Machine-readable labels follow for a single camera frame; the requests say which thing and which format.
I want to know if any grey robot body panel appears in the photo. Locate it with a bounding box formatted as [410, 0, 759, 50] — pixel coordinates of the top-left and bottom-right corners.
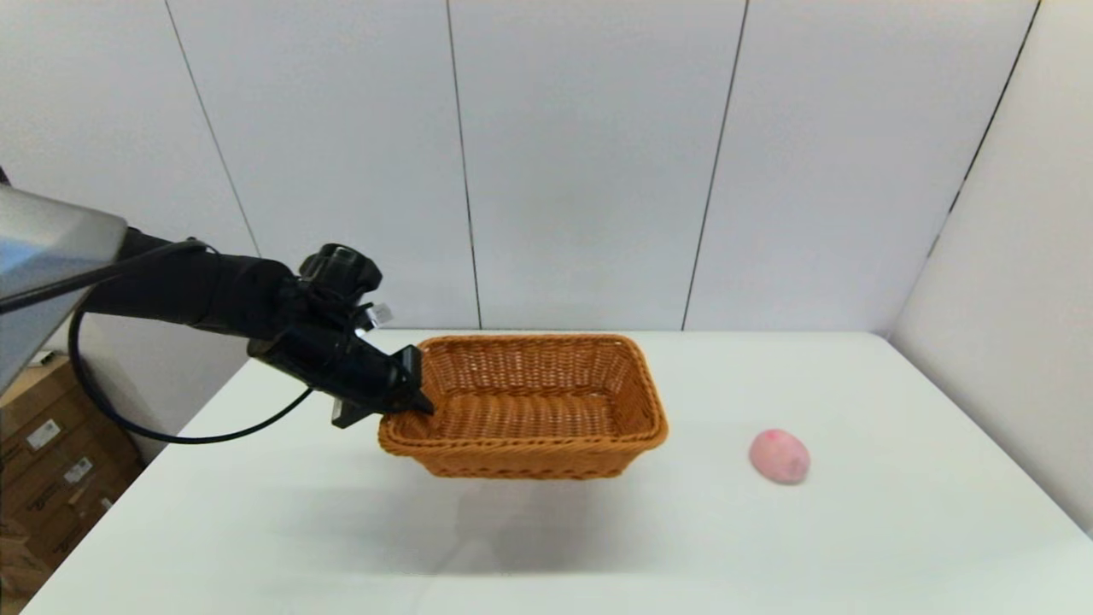
[0, 185, 130, 395]

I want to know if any brown cardboard box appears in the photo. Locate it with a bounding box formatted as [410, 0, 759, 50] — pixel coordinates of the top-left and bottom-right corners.
[0, 466, 144, 569]
[0, 536, 54, 615]
[0, 354, 116, 466]
[0, 420, 143, 518]

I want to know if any pink toy peach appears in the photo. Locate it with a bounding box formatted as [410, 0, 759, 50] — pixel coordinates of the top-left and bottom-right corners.
[749, 428, 812, 486]

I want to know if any orange woven wicker basket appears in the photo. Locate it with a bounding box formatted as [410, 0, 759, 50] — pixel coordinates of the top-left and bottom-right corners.
[377, 333, 669, 481]

